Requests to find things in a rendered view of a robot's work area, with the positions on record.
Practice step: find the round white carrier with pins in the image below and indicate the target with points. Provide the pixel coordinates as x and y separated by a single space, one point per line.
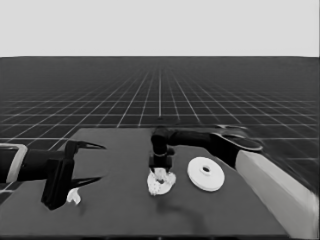
166 188

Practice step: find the small white T-shaped piece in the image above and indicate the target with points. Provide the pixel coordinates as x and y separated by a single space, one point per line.
75 197

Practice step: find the large thick white disc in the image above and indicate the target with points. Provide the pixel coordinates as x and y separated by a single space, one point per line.
200 181

